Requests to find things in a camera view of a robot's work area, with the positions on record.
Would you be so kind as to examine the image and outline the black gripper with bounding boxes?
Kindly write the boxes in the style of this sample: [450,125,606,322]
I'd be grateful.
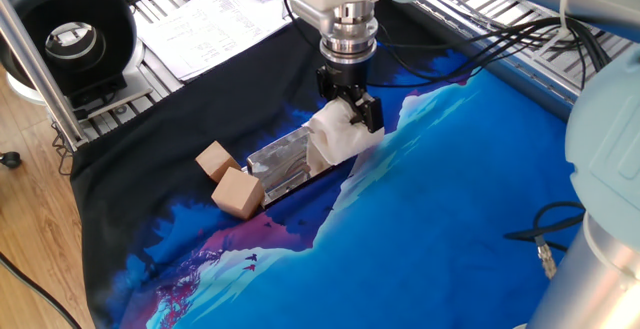
[315,58,385,134]

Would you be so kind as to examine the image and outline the white toilet paper roll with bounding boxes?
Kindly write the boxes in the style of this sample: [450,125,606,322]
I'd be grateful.
[302,96,386,178]

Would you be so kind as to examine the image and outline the chrome toilet paper holder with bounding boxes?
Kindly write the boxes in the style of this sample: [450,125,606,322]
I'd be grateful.
[245,126,337,208]

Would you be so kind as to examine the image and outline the blue mountain print cloth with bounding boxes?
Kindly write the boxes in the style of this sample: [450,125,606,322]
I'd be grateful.
[69,0,586,329]

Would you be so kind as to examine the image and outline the wooden cube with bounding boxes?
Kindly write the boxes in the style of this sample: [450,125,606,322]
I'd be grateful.
[194,140,242,184]
[210,166,265,221]

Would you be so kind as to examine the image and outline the white printed paper sheets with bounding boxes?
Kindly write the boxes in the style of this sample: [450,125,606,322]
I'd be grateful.
[134,0,296,83]

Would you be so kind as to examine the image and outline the black caster wheel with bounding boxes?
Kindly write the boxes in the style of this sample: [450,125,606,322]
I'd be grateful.
[0,151,23,170]

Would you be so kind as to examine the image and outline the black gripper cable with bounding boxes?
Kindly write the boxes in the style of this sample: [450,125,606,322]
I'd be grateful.
[281,0,324,53]

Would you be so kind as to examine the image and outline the black cable with metal plug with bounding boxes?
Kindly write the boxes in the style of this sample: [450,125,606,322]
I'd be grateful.
[503,200,586,280]

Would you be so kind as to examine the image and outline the long aluminium frame post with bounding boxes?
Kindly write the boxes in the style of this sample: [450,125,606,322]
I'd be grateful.
[0,0,89,151]

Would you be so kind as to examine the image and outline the black round duct fan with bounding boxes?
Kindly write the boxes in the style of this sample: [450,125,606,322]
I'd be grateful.
[0,0,154,120]

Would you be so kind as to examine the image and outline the black floor cable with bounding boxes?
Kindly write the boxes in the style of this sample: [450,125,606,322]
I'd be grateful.
[0,251,84,329]

